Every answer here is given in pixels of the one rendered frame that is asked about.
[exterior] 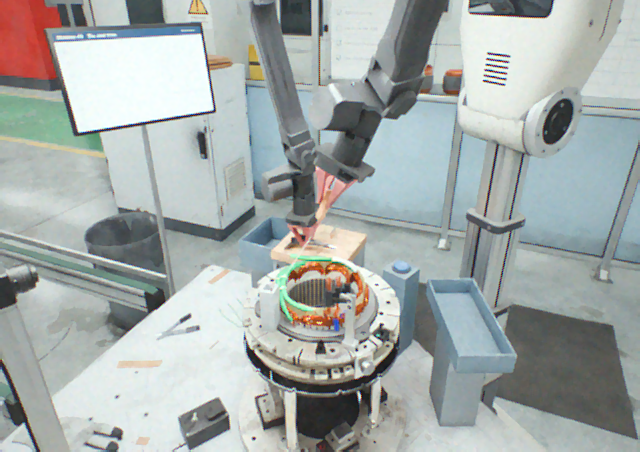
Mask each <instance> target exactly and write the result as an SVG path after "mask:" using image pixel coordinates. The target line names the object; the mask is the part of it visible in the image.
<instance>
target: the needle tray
mask: <svg viewBox="0 0 640 452"><path fill-rule="evenodd" d="M425 295H426V297H427V300H428V302H429V303H430V305H431V308H432V311H433V313H434V316H435V319H436V321H437V324H438V330H437V337H436V344H435V352H434V359H433V366H432V373H431V380H430V387H429V393H430V396H431V401H432V404H433V407H434V411H435V414H436V418H437V421H438V425H439V426H474V423H475V419H476V414H477V409H478V405H479V400H480V395H481V391H482V386H483V380H484V375H485V373H501V372H513V370H514V366H515V362H516V358H517V354H516V352H515V351H514V349H513V347H512V345H511V343H509V342H508V340H507V338H506V336H505V334H504V333H503V330H502V328H501V326H500V324H499V323H498V321H497V319H496V317H495V316H494V314H493V312H492V310H491V308H490V307H489V305H488V303H487V301H486V299H485V298H484V296H483V294H482V292H481V291H480V289H478V287H477V285H476V283H475V281H474V279H473V278H427V283H426V291H425Z"/></svg>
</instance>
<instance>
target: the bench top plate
mask: <svg viewBox="0 0 640 452"><path fill-rule="evenodd" d="M224 269H226V268H222V267H218V266H213V265H210V266H209V267H207V268H206V269H205V270H204V271H202V272H201V273H200V274H199V275H198V276H196V277H194V278H193V279H192V280H191V281H190V282H189V283H187V284H186V285H185V286H184V287H183V288H182V290H180V291H179V292H178V293H177V294H176V295H174V296H173V297H172V298H171V299H170V300H169V301H167V302H166V303H165V304H164V305H163V306H162V307H160V308H159V309H158V310H157V311H156V312H153V313H152V314H151V315H150V316H149V317H148V318H146V319H145V320H144V321H143V322H142V323H141V324H139V325H138V326H137V327H136V328H135V329H134V330H132V331H131V332H130V333H129V334H128V335H127V336H126V337H125V338H124V339H123V340H122V341H121V342H119V343H118V344H116V345H115V346H114V347H113V348H111V349H110V350H109V351H108V352H107V353H106V354H104V355H103V356H102V357H101V358H100V359H98V360H97V361H96V362H95V363H94V364H93V365H91V366H90V367H89V368H88V369H87V370H86V371H84V372H82V374H81V375H80V376H79V377H78V378H76V379H75V380H74V381H73V382H72V383H70V384H69V385H68V386H67V387H66V388H65V389H63V390H62V391H61V392H60V393H59V394H58V395H56V396H55V397H54V398H53V399H52V400H53V403H54V406H55V408H56V411H57V415H58V417H59V418H64V417H77V418H82V419H85V420H88V421H90V422H95V423H97V424H98V423H101V424H107V425H111V426H114V427H118V428H120V429H122V430H123V435H122V436H121V437H120V438H116V437H112V436H108V435H105V434H99V433H98V434H97V435H99V436H101V437H104V438H107V439H109V440H112V441H115V442H117V443H118V444H119V449H118V450H117V451H116V452H136V451H137V452H138V451H140V452H151V451H152V450H153V451H152V452H163V451H164V452H170V451H171V450H173V449H174V448H176V447H178V446H180V445H183V444H185V443H186V442H185V440H184V438H183V434H182V432H181V429H180V424H179V420H178V416H180V415H182V414H184V413H186V412H188V411H190V410H192V409H194V408H196V407H199V406H201V405H202V404H204V403H206V402H208V400H211V399H213V398H215V397H217V396H219V398H220V399H221V401H222V403H223V406H225V407H226V409H227V411H228V413H229V414H230V423H231V429H230V430H227V431H225V432H224V433H223V435H222V433H221V434H219V435H218V436H216V437H214V438H212V439H210V440H208V442H206V443H204V444H202V445H201V446H199V447H197V448H195V449H193V450H191V451H189V449H188V447H187V445H185V446H183V447H180V448H178V449H176V450H175V451H173V452H239V451H240V452H248V451H247V449H246V448H245V445H244V442H243V440H242V437H241V434H240V430H239V423H238V411H239V403H240V399H241V396H242V393H243V391H244V389H245V387H246V385H247V383H248V382H249V380H250V379H251V378H252V376H253V375H254V374H255V373H256V372H255V371H254V373H252V367H251V366H250V364H249V363H248V360H247V358H246V355H245V352H244V346H243V334H244V329H245V328H244V327H241V326H243V325H242V322H241V321H242V315H243V321H244V314H243V309H244V308H243V307H242V305H243V306H244V303H245V299H246V296H247V293H246V291H247V292H248V293H249V291H250V290H251V288H252V286H251V275H249V274H245V273H242V272H238V271H234V270H231V271H230V272H228V273H227V274H226V275H225V276H223V277H222V278H220V279H219V280H218V281H216V282H215V283H213V284H210V283H209V282H207V281H209V280H210V279H212V278H213V277H215V276H216V275H218V274H219V273H220V272H222V271H223V270H224ZM236 298H238V299H239V300H240V301H241V304H242V305H241V304H240V303H239V302H238V300H237V299H236ZM227 303H228V304H229V305H230V306H231V307H232V308H233V309H234V310H235V312H236V313H237V315H238V317H239V318H240V320H241V321H240V320H239V319H238V317H237V315H236V314H235V312H234V311H233V310H232V309H231V308H230V307H229V306H228V304H227ZM219 308H220V309H221V311H222V313H223V315H224V316H225V317H226V318H227V319H229V320H230V321H232V322H234V323H236V324H237V325H238V326H239V327H241V328H239V327H237V326H236V325H235V324H233V323H232V322H230V321H228V320H227V319H226V318H225V317H224V316H223V315H222V314H221V312H220V309H219ZM188 313H191V317H192V318H190V319H188V320H187V321H185V322H184V323H182V324H179V325H178V326H176V327H175V328H174V329H173V330H178V329H185V328H186V327H190V326H195V325H199V327H200V330H198V331H194V332H190V333H186V332H184V333H176V334H169V335H166V336H164V337H162V338H160V339H157V340H156V338H159V337H160V336H162V335H163V334H160V335H154V334H156V333H160V332H163V331H166V330H167V329H169V328H170V327H171V326H172V325H174V324H175V323H176V322H177V321H179V319H180V318H182V317H183V316H185V315H187V314H188ZM173 330H171V331H173ZM155 360H162V362H161V365H160V367H152V368H116V365H117V363H118V361H155ZM432 366H433V357H432V356H431V355H430V354H429V353H427V351H426V350H425V349H424V348H423V347H422V346H421V345H420V344H418V343H417V342H416V341H415V340H413V339H412V343H411V344H410V345H409V346H408V347H407V348H406V349H405V350H404V351H403V352H402V353H401V354H400V355H399V356H397V359H396V361H395V363H394V365H393V366H392V368H391V369H390V370H389V371H388V373H389V374H390V375H391V377H392V378H393V379H394V381H395V382H396V384H397V386H398V387H399V389H400V392H401V394H402V397H403V400H404V406H406V427H405V432H404V436H403V439H402V441H401V444H400V446H399V448H398V450H397V452H536V451H535V450H534V449H533V448H532V447H531V446H530V445H529V444H528V443H527V442H526V441H523V440H522V439H521V438H520V437H519V436H518V435H517V434H516V433H515V432H514V431H513V430H511V429H510V428H509V427H508V426H507V425H506V424H505V423H504V422H503V420H502V419H501V418H500V417H498V416H497V415H496V414H495V413H493V412H492V411H491V410H490V409H489V408H488V407H487V406H486V405H484V404H483V403H482V402H481V401H480V400H479V405H478V409H477V414H476V419H475V423H474V426H439V425H438V421H437V418H436V414H435V411H434V407H433V404H432V401H431V396H430V393H429V387H430V380H431V373H432ZM24 426H25V424H22V425H21V426H20V427H19V428H18V429H17V430H15V431H14V432H13V433H12V434H11V435H10V436H9V437H7V438H6V439H5V440H4V441H3V442H2V443H1V444H0V449H2V450H4V451H6V452H34V451H33V449H32V448H31V447H30V446H28V445H25V444H21V443H16V442H12V440H13V438H14V437H15V435H16V434H17V433H18V432H19V431H20V430H21V429H22V428H23V427H24ZM425 431H426V432H425ZM427 432H428V433H429V434H431V435H432V438H433V439H434V440H436V441H432V440H433V439H432V438H431V435H429V434H428V433H427ZM153 434H154V436H153ZM139 437H146V438H151V439H150V441H149V443H148V445H147V446H143V445H135V443H136V441H138V439H139ZM430 441H432V442H430ZM131 442H133V443H131ZM429 442H430V443H429ZM160 444H161V445H160ZM153 445H154V446H153ZM171 448H172V449H171ZM132 449H133V450H132ZM142 449H143V450H145V451H142ZM123 450H125V451H123ZM131 450H132V451H131ZM157 450H159V451H157Z"/></svg>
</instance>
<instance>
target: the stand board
mask: <svg viewBox="0 0 640 452"><path fill-rule="evenodd" d="M333 229H334V228H333V227H329V226H324V225H319V227H318V229H317V231H316V233H315V235H314V238H313V239H314V240H317V241H320V242H322V243H327V244H330V245H333V246H336V247H337V248H336V250H335V249H329V248H324V247H322V250H321V252H320V253H319V254H318V255H317V254H316V248H317V246H310V245H308V246H307V248H304V247H301V245H297V244H295V245H294V246H293V247H292V248H291V249H289V250H288V251H287V252H286V253H284V248H285V247H286V246H287V245H288V244H289V243H290V242H291V238H292V237H295V235H294V234H293V233H292V232H291V233H290V234H289V235H288V236H287V237H286V238H285V239H284V240H283V241H282V242H281V243H279V244H278V245H277V246H276V247H275V248H274V249H273V250H272V251H271V258H272V259H275V260H279V261H283V262H287V263H290V264H293V263H294V262H295V260H296V259H291V258H290V255H291V254H297V255H299V254H300V253H301V251H302V249H303V248H304V250H303V251H302V253H301V254H300V255H303V256H322V257H331V258H333V257H336V258H339V259H343V260H346V261H348V262H352V260H353V259H354V258H355V256H356V255H357V254H358V252H359V251H360V250H361V248H362V247H363V246H364V244H365V243H366V240H367V235H365V234H360V233H356V232H351V231H347V230H342V229H338V228H336V235H335V236H334V237H333V238H332V239H330V233H331V232H332V230H333ZM299 261H304V260H298V259H297V260H296V262H299ZM296 262H295V263H296Z"/></svg>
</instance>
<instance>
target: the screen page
mask: <svg viewBox="0 0 640 452"><path fill-rule="evenodd" d="M51 35H52V39H53V42H55V46H56V50H57V54H58V57H59V61H60V66H61V69H62V73H63V77H64V80H65V84H66V88H67V91H68V95H69V99H70V102H71V107H72V111H73V115H74V118H75V120H76V122H77V126H78V129H79V132H83V131H89V130H94V129H100V128H106V127H113V126H119V125H125V124H130V123H136V122H142V121H148V120H155V119H161V118H166V117H172V116H178V115H184V114H190V113H196V112H202V111H208V110H214V108H213V102H212V96H211V91H210V90H209V84H208V77H207V70H206V64H205V58H204V52H203V46H202V40H201V33H200V26H183V27H163V28H144V29H124V30H105V31H85V32H66V33H51Z"/></svg>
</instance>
